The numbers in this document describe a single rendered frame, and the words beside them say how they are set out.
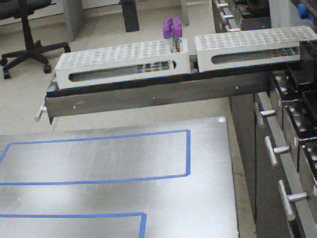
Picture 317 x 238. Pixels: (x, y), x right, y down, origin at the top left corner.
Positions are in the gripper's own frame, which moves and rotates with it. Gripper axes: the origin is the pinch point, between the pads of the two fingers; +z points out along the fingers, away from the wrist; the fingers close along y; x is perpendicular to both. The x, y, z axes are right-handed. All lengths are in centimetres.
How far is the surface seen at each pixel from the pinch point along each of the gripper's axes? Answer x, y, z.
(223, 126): 16.1, 30.9, 12.6
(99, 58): -8.1, 2.0, 8.1
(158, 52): 5.1, 3.3, 8.1
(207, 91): 14.5, 6.8, 17.0
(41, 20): -125, -349, 89
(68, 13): -80, -284, 70
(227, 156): 15.8, 40.7, 12.6
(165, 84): 5.8, 6.8, 14.2
